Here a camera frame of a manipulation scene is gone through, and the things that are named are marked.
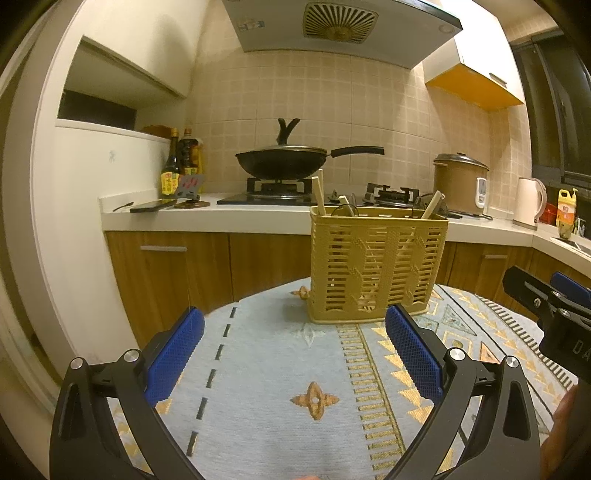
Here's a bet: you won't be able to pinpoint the clear plastic spoon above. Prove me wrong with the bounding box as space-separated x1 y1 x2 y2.
332 204 359 217

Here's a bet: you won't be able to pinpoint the light blue patterned tablecloth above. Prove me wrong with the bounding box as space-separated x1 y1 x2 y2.
108 276 578 480

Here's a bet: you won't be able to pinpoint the white electric kettle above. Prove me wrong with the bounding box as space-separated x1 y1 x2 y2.
513 177 547 230

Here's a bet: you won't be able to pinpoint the brown rice cooker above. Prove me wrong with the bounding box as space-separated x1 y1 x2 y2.
433 152 490 216

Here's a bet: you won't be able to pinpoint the white wall cabinet orange bottom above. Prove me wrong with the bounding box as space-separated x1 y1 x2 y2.
423 8 527 112

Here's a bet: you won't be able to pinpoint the grey range hood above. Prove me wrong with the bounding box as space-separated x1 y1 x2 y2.
223 0 463 69

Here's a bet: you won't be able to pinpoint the yellow oil bottle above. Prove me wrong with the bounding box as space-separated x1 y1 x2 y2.
556 188 577 240

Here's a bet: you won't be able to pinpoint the gas stove cooktop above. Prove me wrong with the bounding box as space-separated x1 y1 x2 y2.
216 177 463 219

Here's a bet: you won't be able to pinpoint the dark window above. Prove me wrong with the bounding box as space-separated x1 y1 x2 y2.
512 29 590 189

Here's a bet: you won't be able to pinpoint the small spoon on counter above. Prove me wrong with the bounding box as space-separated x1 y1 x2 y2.
111 201 134 213

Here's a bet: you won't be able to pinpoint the wooden base cabinets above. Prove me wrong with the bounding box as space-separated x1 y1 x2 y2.
105 231 590 346

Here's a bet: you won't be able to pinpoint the grey phone stand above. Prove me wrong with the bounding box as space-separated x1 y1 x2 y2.
174 174 211 209

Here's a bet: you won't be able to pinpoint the black smartphone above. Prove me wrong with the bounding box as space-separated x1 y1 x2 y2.
129 199 176 213

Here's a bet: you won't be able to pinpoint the dark vinegar bottle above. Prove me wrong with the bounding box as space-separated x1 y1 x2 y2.
178 127 202 175

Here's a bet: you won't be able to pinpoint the wooden chopstick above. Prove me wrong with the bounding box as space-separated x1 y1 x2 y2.
421 190 445 219
339 195 358 217
311 169 325 216

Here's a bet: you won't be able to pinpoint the dark soy sauce bottle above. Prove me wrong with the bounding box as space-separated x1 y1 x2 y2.
160 128 181 198

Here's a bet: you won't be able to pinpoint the black wok with lid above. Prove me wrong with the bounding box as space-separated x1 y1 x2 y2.
235 118 385 181

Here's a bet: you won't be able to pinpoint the tan plastic utensil basket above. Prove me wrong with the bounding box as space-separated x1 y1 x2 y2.
308 206 449 324

